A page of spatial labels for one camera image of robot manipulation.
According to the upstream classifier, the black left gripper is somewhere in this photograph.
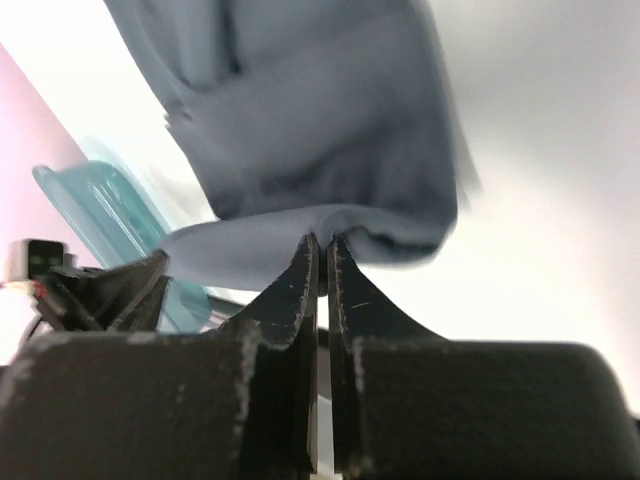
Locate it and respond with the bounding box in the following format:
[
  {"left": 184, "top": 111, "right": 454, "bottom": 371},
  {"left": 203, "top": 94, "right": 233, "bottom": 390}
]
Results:
[{"left": 37, "top": 250, "right": 169, "bottom": 332}]

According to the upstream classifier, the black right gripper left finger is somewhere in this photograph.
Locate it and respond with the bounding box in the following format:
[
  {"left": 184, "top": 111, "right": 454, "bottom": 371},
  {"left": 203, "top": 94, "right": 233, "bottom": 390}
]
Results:
[{"left": 1, "top": 235, "right": 319, "bottom": 479}]

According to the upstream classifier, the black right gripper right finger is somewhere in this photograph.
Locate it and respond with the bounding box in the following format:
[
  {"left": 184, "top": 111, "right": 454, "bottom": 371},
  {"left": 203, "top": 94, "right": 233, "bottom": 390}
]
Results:
[{"left": 327, "top": 238, "right": 639, "bottom": 479}]

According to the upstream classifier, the grey t shirt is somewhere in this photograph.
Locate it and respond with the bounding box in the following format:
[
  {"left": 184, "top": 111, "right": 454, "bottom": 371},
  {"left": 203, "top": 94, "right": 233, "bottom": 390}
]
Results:
[{"left": 107, "top": 1, "right": 478, "bottom": 291}]

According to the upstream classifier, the teal transparent plastic bin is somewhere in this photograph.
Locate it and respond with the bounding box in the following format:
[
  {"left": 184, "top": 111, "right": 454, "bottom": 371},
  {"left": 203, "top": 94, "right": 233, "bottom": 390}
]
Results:
[{"left": 32, "top": 160, "right": 211, "bottom": 333}]

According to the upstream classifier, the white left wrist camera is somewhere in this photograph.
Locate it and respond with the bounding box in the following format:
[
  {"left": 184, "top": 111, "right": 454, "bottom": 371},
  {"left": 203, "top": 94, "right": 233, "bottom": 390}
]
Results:
[{"left": 5, "top": 238, "right": 67, "bottom": 282}]

